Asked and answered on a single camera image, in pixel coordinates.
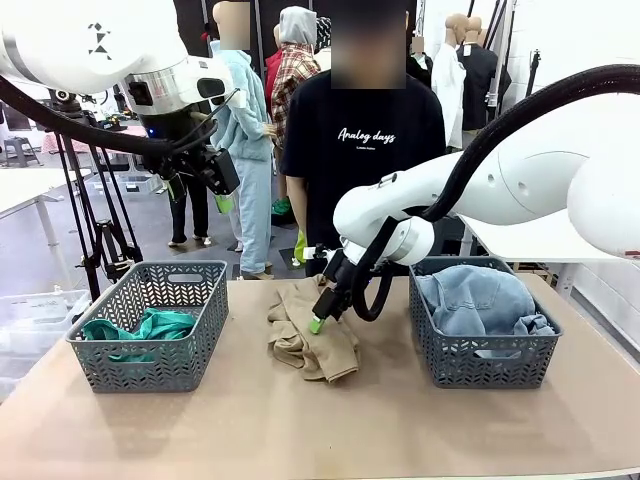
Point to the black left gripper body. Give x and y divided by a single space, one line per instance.
200 167

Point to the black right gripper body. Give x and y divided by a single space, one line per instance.
342 272

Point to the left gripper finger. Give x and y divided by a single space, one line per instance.
225 204
176 187

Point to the beige garment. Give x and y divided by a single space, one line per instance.
300 345

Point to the light blue denim shorts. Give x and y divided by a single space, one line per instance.
475 300

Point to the teal garment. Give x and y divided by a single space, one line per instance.
160 325

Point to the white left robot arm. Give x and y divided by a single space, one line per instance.
75 40

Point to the person's right forearm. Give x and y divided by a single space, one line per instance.
296 205

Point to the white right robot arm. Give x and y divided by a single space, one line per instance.
540 185

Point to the person in black trousers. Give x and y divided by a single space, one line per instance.
192 215

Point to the bright green object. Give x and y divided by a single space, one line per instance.
300 250

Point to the mannequin in light blue outfit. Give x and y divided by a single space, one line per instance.
252 150

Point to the black tripod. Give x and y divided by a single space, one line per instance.
95 210

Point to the person in black t-shirt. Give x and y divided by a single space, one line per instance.
360 150

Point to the mannequin in plaid hooded shirt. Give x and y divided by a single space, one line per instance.
295 65

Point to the white desk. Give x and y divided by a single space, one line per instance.
30 187

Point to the grey stool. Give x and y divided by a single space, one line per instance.
21 150

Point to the grey plastic basket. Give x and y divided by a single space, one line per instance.
150 370
480 360

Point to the white table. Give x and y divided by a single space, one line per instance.
530 240

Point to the clear plastic storage box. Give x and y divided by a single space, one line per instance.
35 320

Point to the mannequin in white shirt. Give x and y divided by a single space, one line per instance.
447 90

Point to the mannequin in black jacket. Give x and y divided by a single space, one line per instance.
480 85

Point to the black light stand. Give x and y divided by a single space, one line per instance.
534 70

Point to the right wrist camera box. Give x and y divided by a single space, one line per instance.
315 252

